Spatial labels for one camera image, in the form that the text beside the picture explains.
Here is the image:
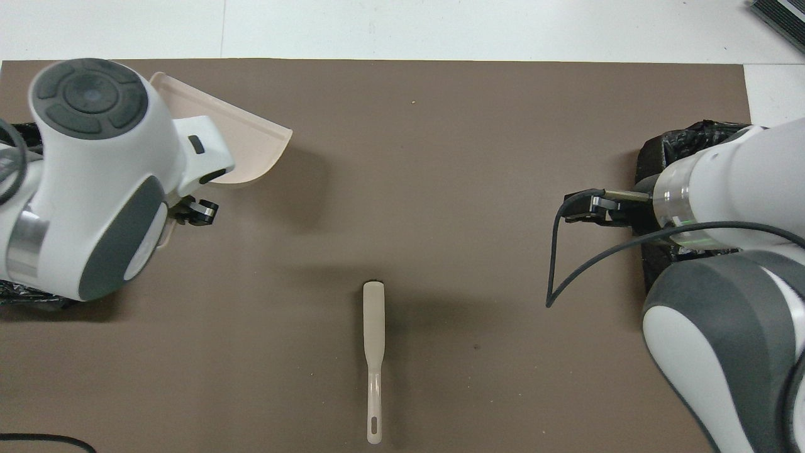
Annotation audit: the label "beige plastic dustpan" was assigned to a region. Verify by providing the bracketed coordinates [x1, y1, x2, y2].
[149, 71, 294, 247]

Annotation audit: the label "beige hand brush black bristles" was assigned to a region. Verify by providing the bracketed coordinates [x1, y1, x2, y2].
[363, 281, 386, 445]

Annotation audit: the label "bin lined with black bag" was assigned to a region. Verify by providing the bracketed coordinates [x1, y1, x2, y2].
[0, 121, 81, 310]
[634, 120, 755, 298]

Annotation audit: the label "brown table mat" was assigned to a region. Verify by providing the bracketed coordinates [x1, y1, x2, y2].
[0, 59, 752, 453]

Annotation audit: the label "dark ribbed object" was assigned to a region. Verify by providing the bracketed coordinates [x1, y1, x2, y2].
[750, 0, 805, 54]

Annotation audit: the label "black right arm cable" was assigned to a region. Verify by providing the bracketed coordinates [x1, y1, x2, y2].
[545, 189, 805, 453]

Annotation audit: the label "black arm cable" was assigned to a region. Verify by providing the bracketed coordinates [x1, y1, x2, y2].
[545, 189, 805, 453]
[0, 118, 30, 206]

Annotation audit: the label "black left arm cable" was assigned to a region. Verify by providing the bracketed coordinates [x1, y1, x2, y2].
[0, 118, 30, 206]

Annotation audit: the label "black left base cable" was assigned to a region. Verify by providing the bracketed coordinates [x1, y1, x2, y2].
[0, 433, 96, 453]

